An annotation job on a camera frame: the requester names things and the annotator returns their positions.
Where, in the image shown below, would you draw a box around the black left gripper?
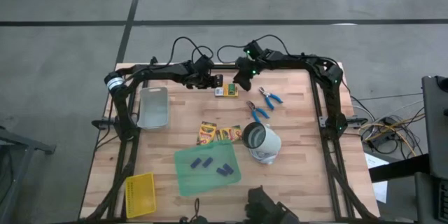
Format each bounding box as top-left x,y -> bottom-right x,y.
184,71 -> 225,90

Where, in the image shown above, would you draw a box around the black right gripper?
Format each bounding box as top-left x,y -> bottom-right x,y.
232,56 -> 263,92

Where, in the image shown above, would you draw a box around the yellow Crayola crayon box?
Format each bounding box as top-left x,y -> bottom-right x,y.
195,120 -> 218,146
213,83 -> 239,98
214,124 -> 244,144

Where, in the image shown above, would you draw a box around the white metal mug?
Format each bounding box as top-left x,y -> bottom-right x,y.
241,121 -> 283,166

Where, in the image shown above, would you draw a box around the white plastic bin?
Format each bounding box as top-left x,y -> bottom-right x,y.
136,86 -> 171,130

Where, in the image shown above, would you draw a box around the green translucent plastic tray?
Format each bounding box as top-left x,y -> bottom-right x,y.
173,138 -> 243,197

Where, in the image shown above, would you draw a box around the yellow perforated plastic basket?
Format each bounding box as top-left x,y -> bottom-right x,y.
124,171 -> 158,219

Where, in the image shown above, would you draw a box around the white paper sheet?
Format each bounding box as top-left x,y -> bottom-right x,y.
363,152 -> 390,204

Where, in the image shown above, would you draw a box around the black desk beam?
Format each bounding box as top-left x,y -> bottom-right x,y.
368,153 -> 432,183

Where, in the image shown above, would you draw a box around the grey metal cart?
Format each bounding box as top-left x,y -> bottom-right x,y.
0,125 -> 57,224

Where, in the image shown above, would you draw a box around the black side desk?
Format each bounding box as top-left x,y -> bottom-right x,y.
421,74 -> 448,224

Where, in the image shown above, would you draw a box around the black aluminium rig frame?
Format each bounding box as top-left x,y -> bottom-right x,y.
79,62 -> 382,223

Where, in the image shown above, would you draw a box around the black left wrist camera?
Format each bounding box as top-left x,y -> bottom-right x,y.
193,55 -> 215,75

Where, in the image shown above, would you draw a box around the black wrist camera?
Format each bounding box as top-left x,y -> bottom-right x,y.
193,55 -> 215,75
243,40 -> 263,59

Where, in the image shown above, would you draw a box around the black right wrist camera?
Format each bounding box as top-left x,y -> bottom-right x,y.
243,40 -> 263,59

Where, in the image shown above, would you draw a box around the blue-handled pliers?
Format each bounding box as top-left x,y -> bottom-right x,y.
245,99 -> 271,124
258,86 -> 284,111

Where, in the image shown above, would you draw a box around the black camera cable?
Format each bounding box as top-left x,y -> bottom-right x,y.
216,34 -> 292,64
169,36 -> 215,68

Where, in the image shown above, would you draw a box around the tangled floor cables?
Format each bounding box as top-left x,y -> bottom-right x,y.
349,92 -> 427,158

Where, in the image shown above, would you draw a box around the yellow floor cable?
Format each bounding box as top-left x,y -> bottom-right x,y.
358,113 -> 426,158

